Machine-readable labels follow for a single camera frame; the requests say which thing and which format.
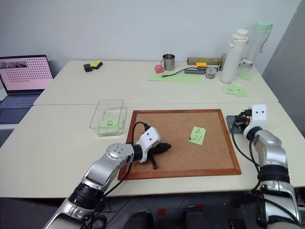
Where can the open laptop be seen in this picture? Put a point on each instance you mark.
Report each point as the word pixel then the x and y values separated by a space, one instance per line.
pixel 22 76

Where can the yellow and black sponge eraser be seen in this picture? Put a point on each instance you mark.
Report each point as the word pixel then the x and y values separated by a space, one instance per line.
pixel 96 65

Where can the gray tray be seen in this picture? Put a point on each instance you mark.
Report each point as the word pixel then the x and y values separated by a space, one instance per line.
pixel 230 124

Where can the green paper sheet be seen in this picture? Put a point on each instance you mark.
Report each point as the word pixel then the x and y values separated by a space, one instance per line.
pixel 176 78

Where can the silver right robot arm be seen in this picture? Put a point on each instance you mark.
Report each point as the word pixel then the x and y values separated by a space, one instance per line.
pixel 271 155

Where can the green notes pile with writing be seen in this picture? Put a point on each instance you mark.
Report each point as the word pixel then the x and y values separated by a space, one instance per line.
pixel 234 90

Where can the white water bottle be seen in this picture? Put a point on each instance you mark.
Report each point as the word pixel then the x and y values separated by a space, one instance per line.
pixel 232 59

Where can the small green note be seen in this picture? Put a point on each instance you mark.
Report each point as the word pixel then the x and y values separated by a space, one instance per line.
pixel 245 75

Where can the clear round pin container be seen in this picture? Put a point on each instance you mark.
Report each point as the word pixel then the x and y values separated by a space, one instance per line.
pixel 210 73

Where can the dark rounded shape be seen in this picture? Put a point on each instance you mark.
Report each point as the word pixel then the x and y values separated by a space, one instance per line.
pixel 196 218
pixel 141 220

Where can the gray usb hub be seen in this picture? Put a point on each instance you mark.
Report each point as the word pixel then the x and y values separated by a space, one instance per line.
pixel 194 71

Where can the small black block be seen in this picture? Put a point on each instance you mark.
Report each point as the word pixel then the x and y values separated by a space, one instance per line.
pixel 87 67

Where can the green sticky note with writing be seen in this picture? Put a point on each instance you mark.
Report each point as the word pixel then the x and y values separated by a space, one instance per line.
pixel 197 135

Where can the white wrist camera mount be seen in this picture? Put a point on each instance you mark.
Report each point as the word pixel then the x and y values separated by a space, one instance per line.
pixel 149 139
pixel 258 114

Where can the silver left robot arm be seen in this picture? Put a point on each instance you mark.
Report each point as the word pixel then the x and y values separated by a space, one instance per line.
pixel 108 167

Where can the yellow toy brick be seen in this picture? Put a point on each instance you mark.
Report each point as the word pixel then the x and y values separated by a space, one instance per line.
pixel 201 64

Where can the long brown bar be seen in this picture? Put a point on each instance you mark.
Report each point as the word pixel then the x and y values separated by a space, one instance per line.
pixel 205 60

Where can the clear bottle with green lid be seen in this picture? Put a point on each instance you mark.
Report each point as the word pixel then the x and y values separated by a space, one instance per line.
pixel 255 45

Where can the wood framed cork board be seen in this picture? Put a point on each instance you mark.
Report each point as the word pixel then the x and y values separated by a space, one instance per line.
pixel 181 152

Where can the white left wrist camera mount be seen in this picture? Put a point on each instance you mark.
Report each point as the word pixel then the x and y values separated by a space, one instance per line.
pixel 149 139

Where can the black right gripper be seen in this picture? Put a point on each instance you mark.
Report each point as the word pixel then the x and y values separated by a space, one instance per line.
pixel 242 120

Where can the green notes stack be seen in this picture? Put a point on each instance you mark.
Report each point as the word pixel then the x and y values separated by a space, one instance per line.
pixel 111 125

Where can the pink house shaped block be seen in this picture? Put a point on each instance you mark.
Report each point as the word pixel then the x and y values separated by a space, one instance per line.
pixel 159 69

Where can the clear plastic box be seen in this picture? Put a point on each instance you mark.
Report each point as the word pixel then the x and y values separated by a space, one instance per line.
pixel 108 112

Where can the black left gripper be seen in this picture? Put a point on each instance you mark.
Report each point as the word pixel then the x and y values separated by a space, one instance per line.
pixel 155 148

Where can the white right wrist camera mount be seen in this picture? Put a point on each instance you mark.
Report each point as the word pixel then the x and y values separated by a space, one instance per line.
pixel 258 114

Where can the metal mug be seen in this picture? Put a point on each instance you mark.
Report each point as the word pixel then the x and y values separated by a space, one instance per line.
pixel 169 62

